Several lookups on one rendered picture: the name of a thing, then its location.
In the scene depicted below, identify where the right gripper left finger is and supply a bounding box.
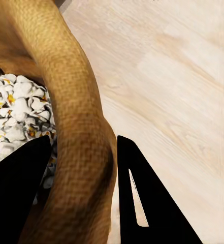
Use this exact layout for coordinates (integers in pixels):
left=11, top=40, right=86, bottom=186
left=0, top=136, right=52, bottom=244

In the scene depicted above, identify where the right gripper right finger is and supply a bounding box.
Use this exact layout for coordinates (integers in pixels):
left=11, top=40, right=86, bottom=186
left=117, top=136, right=203, bottom=244

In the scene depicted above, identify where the popcorn bag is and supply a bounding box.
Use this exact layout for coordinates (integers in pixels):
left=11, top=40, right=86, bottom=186
left=0, top=0, right=118, bottom=244

